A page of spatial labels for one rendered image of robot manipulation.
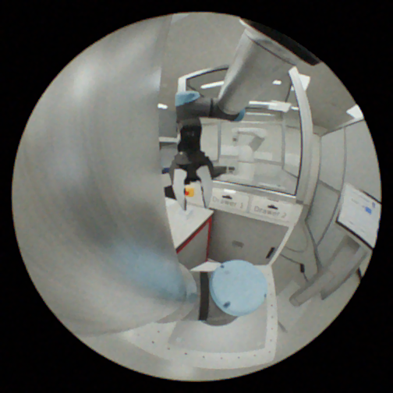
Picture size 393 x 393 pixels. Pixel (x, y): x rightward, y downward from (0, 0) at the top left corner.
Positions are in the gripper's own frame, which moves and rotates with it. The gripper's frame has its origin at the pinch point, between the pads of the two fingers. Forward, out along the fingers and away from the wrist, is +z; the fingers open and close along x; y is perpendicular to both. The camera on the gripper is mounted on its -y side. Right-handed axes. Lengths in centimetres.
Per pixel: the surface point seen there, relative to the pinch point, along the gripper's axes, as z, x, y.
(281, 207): -6, -54, 37
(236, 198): -22, -28, 47
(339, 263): 51, -90, 20
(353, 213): 21, -87, 1
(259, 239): 9, -47, 66
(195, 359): 45.6, 5.0, 6.1
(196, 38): -163, -21, -86
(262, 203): -13, -43, 42
